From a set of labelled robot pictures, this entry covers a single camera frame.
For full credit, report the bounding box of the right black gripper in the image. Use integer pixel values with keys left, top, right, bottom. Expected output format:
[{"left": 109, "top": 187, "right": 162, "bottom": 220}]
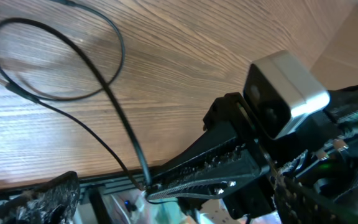
[{"left": 204, "top": 85, "right": 358, "bottom": 216}]

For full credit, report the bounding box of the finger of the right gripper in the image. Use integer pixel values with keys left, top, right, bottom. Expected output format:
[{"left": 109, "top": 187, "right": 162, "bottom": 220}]
[
  {"left": 153, "top": 121, "right": 254, "bottom": 187},
  {"left": 146, "top": 149, "right": 269, "bottom": 200}
]

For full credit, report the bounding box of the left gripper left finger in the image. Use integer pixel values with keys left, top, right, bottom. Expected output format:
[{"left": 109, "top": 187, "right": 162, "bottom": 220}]
[{"left": 0, "top": 171, "right": 80, "bottom": 224}]

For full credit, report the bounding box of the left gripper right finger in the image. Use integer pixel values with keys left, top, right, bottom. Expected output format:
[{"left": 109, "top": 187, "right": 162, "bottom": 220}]
[{"left": 273, "top": 175, "right": 358, "bottom": 224}]

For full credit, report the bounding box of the black usb cable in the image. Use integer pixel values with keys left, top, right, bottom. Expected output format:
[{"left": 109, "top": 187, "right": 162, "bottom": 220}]
[{"left": 0, "top": 0, "right": 154, "bottom": 190}]

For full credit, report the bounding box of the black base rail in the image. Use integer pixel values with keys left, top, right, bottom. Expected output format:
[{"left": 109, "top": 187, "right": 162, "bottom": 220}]
[{"left": 0, "top": 166, "right": 173, "bottom": 224}]

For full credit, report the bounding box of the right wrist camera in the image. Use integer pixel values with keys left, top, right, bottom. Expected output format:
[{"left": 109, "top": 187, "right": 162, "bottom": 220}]
[{"left": 243, "top": 50, "right": 330, "bottom": 139}]

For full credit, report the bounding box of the cardboard side wall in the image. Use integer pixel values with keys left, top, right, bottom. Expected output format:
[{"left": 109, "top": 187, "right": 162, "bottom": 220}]
[{"left": 311, "top": 5, "right": 358, "bottom": 90}]

